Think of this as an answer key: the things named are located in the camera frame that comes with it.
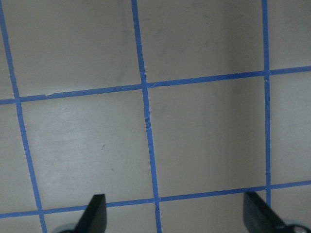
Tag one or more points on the blue tape strip vertical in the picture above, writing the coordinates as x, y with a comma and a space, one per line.
146, 107
21, 124
265, 33

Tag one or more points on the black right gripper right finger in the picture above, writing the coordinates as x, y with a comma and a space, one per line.
258, 217

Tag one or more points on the blue tape strip middle vertical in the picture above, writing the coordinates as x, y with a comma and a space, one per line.
146, 107

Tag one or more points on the blue tape strip right vertical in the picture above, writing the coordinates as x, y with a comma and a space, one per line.
265, 33

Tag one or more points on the blue tape strip left vertical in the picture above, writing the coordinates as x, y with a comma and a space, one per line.
21, 124

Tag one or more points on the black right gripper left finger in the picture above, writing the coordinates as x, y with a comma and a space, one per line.
94, 218

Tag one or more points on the blue tape strip upper horizontal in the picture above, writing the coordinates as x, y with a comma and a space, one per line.
132, 87

